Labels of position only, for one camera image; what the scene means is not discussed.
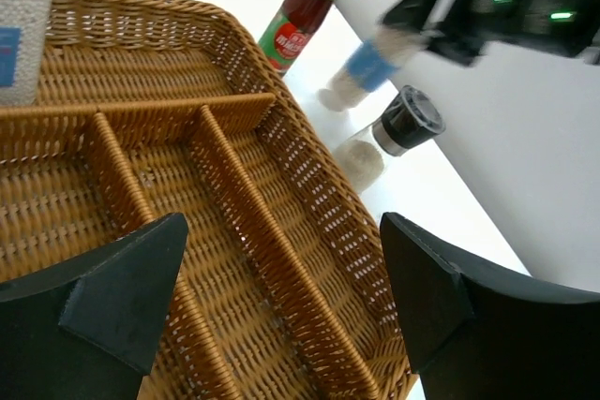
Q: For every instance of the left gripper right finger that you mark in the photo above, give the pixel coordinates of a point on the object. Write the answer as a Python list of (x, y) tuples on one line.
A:
[(476, 330)]

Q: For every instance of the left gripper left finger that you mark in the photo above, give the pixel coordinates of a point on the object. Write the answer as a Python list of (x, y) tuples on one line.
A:
[(89, 327)]

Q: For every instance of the brown wicker divided basket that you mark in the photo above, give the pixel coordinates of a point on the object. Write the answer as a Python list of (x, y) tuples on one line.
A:
[(151, 107)]

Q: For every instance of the silver-lid salt shaker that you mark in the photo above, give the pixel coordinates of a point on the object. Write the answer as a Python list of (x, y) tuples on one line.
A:
[(23, 28), (373, 63)]

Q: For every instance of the red sauce bottle yellow cap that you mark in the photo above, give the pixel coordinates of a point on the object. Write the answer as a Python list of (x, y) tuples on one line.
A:
[(291, 29)]

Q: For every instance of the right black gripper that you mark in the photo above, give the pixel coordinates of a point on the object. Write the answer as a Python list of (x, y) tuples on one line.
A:
[(458, 30)]

